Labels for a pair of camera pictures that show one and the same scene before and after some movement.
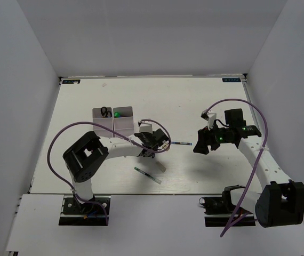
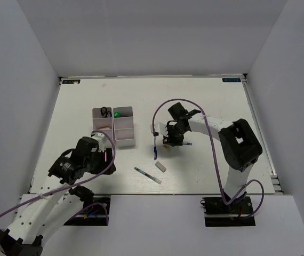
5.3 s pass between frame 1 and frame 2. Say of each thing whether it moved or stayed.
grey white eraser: stayed
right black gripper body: moved
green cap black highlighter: stayed
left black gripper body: moved
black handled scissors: stayed
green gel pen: stayed
